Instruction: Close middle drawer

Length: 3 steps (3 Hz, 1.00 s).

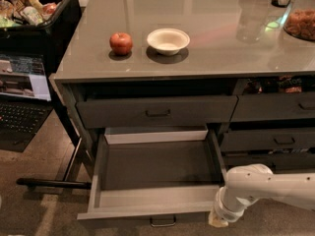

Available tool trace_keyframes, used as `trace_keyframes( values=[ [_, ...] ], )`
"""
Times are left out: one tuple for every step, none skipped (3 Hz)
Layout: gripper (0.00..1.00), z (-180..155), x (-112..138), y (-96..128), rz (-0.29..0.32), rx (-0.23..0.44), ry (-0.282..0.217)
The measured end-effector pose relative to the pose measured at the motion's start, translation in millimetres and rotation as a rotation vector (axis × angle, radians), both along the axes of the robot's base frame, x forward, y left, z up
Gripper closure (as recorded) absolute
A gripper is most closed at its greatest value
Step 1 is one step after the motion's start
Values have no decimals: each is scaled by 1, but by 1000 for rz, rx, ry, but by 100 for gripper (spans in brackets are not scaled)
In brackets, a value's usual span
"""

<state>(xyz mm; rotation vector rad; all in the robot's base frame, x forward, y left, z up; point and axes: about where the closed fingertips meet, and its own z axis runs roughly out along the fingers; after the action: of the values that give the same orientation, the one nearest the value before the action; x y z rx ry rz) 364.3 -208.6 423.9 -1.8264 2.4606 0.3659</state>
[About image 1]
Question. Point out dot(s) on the yellowish white gripper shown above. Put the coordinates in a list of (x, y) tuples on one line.
[(220, 209)]

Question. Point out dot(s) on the black laptop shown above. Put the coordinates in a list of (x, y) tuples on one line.
[(25, 100)]

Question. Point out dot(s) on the red apple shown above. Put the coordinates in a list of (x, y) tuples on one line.
[(121, 43)]

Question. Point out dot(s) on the red item in bin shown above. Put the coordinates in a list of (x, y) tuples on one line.
[(49, 8)]

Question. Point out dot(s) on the grey drawer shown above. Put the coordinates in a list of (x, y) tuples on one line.
[(268, 139), (156, 111), (274, 106), (277, 162), (155, 184)]

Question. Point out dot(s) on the clear jar of snacks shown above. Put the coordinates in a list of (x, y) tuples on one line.
[(300, 21)]

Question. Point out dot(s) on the black stand leg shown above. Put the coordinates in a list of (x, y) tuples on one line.
[(68, 171)]

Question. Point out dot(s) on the black bin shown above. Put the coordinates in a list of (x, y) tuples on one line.
[(48, 40)]

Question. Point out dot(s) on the white bowl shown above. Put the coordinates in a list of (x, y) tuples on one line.
[(168, 42)]

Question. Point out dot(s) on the snack bags in drawer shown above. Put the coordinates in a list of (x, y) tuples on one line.
[(283, 84)]

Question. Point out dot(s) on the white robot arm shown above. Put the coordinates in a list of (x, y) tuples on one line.
[(246, 185)]

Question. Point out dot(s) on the white bottle in bin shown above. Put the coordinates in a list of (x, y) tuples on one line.
[(32, 16)]

